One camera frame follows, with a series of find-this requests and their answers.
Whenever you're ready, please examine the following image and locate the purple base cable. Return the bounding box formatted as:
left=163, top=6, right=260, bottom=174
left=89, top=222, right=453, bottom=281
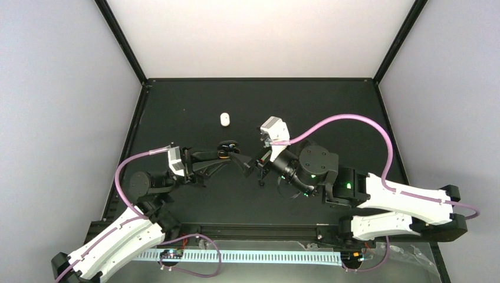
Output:
left=152, top=232, right=223, bottom=279
left=341, top=236, right=392, bottom=274

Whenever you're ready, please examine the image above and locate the right black corner post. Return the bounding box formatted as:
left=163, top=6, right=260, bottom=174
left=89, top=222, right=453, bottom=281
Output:
left=373, top=0, right=428, bottom=85

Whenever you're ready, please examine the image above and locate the white slotted cable duct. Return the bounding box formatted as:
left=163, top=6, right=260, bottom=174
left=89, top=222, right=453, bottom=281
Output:
left=134, top=249, right=342, bottom=266

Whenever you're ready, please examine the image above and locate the black gold charging case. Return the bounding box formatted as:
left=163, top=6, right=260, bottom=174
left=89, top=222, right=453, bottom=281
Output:
left=217, top=140, right=241, bottom=159

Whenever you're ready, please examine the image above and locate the black mounting rail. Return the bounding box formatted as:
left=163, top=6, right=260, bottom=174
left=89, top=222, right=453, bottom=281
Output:
left=165, top=223, right=376, bottom=251

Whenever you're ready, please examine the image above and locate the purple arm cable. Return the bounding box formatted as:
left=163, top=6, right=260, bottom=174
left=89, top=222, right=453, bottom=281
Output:
left=269, top=114, right=481, bottom=221
left=54, top=145, right=173, bottom=283

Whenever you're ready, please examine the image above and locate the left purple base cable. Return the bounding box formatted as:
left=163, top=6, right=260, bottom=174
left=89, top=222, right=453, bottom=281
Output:
left=152, top=232, right=223, bottom=279

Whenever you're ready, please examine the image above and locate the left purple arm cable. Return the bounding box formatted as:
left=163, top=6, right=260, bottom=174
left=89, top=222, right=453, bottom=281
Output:
left=54, top=145, right=173, bottom=283

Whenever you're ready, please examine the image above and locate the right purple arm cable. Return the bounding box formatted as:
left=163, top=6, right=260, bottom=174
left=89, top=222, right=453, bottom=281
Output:
left=269, top=114, right=481, bottom=221

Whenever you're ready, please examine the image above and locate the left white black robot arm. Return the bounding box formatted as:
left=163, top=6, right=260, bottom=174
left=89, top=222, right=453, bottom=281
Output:
left=51, top=145, right=230, bottom=282

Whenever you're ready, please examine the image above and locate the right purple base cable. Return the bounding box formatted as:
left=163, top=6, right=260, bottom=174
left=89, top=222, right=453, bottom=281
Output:
left=341, top=236, right=392, bottom=274

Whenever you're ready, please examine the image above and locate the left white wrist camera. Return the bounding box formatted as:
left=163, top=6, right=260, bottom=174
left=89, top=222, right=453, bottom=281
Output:
left=167, top=146, right=185, bottom=177

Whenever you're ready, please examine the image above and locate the white closed earbud case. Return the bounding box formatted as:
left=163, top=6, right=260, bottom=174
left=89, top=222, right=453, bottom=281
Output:
left=219, top=113, right=231, bottom=127

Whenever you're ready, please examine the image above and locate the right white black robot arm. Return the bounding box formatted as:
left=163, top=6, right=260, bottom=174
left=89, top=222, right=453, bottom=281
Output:
left=219, top=144, right=468, bottom=247

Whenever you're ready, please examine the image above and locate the left black corner post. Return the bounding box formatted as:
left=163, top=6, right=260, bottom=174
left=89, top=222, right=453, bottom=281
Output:
left=94, top=0, right=147, bottom=84

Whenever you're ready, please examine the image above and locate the black corner post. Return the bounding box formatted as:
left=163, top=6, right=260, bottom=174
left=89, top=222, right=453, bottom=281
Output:
left=94, top=0, right=147, bottom=84
left=373, top=0, right=428, bottom=85

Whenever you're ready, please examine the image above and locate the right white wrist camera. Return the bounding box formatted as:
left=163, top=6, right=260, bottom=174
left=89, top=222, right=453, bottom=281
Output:
left=259, top=116, right=290, bottom=162

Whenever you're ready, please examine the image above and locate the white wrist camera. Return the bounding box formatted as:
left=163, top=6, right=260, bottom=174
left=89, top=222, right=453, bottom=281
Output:
left=259, top=116, right=290, bottom=162
left=167, top=146, right=185, bottom=177

